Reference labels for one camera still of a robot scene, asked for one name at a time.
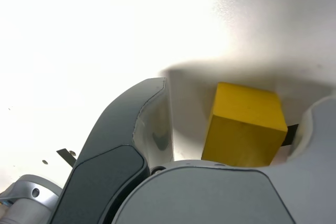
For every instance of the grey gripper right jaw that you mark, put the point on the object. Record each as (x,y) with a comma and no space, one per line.
(210,197)

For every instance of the black tape strip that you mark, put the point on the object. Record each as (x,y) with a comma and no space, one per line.
(65,154)

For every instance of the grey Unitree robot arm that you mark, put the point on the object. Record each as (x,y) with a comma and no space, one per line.
(29,190)

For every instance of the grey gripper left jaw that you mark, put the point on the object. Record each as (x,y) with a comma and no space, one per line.
(110,155)

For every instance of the yellow cube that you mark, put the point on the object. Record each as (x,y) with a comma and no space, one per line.
(244,129)

